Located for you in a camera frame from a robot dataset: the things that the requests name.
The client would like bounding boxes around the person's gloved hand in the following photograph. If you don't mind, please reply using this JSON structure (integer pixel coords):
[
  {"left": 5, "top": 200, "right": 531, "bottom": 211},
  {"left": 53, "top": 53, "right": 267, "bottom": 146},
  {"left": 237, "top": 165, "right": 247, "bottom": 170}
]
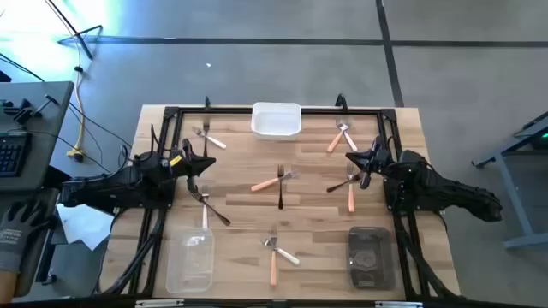
[{"left": 0, "top": 198, "right": 51, "bottom": 275}]

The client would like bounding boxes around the black cable bundle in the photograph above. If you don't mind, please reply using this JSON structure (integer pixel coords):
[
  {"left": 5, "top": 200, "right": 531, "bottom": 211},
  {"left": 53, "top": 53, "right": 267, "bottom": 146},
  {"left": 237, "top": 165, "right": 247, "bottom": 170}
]
[
  {"left": 98, "top": 208, "right": 169, "bottom": 296},
  {"left": 392, "top": 212, "right": 457, "bottom": 299}
]

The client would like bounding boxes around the black keyboard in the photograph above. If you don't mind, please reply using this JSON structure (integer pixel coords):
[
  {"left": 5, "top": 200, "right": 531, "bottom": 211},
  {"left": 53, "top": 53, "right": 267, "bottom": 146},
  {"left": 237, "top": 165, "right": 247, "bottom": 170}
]
[{"left": 0, "top": 132, "right": 32, "bottom": 177}]

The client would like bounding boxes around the black desk clamp mount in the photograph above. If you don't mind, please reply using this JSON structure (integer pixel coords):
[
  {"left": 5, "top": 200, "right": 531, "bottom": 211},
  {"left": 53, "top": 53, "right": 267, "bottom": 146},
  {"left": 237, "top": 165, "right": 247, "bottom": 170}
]
[{"left": 1, "top": 94, "right": 59, "bottom": 126}]

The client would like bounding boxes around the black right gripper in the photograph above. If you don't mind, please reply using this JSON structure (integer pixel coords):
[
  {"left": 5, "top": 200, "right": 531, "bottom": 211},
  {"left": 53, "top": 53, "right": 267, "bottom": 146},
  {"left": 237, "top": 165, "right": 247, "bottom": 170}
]
[{"left": 345, "top": 136, "right": 395, "bottom": 191}]

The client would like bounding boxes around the orange-handled fork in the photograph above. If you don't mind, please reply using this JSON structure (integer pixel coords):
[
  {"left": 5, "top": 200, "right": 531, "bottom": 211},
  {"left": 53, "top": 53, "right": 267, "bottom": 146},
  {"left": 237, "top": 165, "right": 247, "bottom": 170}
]
[
  {"left": 326, "top": 121, "right": 348, "bottom": 154},
  {"left": 250, "top": 169, "right": 301, "bottom": 193},
  {"left": 268, "top": 225, "right": 279, "bottom": 287},
  {"left": 346, "top": 163, "right": 356, "bottom": 214}
]

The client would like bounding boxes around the white plastic bin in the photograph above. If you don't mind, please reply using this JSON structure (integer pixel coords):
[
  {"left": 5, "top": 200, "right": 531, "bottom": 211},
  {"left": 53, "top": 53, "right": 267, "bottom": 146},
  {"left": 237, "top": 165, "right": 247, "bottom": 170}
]
[{"left": 250, "top": 101, "right": 302, "bottom": 142}]

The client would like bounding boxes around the white paper sheet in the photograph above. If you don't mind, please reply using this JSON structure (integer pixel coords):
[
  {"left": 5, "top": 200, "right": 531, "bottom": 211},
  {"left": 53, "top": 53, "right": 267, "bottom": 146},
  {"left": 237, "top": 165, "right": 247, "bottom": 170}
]
[{"left": 57, "top": 204, "right": 116, "bottom": 252}]

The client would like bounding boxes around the black fork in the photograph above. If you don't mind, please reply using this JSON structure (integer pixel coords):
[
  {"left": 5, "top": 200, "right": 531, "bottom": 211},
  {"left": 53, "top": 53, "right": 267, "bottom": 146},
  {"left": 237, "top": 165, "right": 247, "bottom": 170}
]
[
  {"left": 325, "top": 170, "right": 366, "bottom": 193},
  {"left": 277, "top": 164, "right": 285, "bottom": 210},
  {"left": 188, "top": 186, "right": 232, "bottom": 227},
  {"left": 202, "top": 118, "right": 211, "bottom": 158}
]

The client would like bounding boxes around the dark grey translucent bin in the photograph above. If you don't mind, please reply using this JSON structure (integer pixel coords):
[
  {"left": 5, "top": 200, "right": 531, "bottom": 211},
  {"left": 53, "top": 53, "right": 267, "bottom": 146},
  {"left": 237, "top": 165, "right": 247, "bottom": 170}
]
[{"left": 346, "top": 226, "right": 396, "bottom": 292}]

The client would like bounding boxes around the grey desk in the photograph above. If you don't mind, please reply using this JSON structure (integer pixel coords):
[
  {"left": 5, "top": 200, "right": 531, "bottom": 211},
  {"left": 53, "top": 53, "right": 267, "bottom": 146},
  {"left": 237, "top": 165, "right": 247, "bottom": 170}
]
[{"left": 0, "top": 80, "right": 76, "bottom": 193}]

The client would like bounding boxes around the silver metal bracket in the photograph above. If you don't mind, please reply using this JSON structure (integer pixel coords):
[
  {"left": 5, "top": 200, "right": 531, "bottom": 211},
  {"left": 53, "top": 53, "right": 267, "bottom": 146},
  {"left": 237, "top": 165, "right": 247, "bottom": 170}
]
[
  {"left": 374, "top": 300, "right": 424, "bottom": 308},
  {"left": 135, "top": 299, "right": 186, "bottom": 308}
]

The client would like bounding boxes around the black metal table frame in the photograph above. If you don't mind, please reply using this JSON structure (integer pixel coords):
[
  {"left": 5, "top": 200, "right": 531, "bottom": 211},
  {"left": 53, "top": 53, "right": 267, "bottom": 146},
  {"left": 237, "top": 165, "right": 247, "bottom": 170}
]
[{"left": 128, "top": 104, "right": 432, "bottom": 300}]

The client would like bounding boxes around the blue grey metal table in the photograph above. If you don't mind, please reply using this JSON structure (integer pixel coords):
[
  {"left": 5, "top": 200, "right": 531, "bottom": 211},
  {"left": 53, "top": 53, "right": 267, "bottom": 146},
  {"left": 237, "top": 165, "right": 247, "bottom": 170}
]
[{"left": 470, "top": 110, "right": 548, "bottom": 251}]

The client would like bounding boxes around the dark grey desk surface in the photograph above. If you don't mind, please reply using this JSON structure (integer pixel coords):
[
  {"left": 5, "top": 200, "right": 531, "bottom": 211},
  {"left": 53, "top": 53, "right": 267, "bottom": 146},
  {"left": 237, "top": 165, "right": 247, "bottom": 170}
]
[{"left": 0, "top": 187, "right": 60, "bottom": 299}]

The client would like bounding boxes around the clear plastic bin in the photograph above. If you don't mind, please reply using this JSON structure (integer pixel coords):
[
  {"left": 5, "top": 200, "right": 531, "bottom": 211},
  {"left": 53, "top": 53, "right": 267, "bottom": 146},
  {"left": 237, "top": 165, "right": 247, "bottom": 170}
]
[{"left": 164, "top": 228, "right": 216, "bottom": 295}]

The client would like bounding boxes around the yellow power cable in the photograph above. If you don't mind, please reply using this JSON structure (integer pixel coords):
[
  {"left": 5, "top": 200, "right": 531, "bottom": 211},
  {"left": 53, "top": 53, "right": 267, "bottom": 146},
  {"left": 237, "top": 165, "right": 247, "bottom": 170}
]
[{"left": 66, "top": 38, "right": 88, "bottom": 163}]

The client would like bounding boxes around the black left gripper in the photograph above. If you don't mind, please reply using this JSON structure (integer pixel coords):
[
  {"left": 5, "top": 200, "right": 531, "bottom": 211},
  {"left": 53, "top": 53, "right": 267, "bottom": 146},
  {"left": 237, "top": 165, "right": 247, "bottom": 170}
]
[{"left": 169, "top": 139, "right": 217, "bottom": 194}]

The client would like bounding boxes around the person's forearm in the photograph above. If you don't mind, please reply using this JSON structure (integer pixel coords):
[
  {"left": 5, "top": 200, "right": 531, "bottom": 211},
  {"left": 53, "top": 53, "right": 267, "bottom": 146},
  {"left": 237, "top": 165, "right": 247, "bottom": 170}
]
[{"left": 0, "top": 269, "right": 19, "bottom": 300}]

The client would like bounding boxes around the white-handled fork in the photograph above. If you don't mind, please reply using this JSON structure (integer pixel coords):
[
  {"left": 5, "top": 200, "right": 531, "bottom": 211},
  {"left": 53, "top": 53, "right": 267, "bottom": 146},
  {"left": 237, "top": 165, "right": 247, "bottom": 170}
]
[
  {"left": 200, "top": 184, "right": 211, "bottom": 231},
  {"left": 336, "top": 121, "right": 359, "bottom": 152},
  {"left": 191, "top": 126, "right": 228, "bottom": 151},
  {"left": 260, "top": 237, "right": 301, "bottom": 267}
]

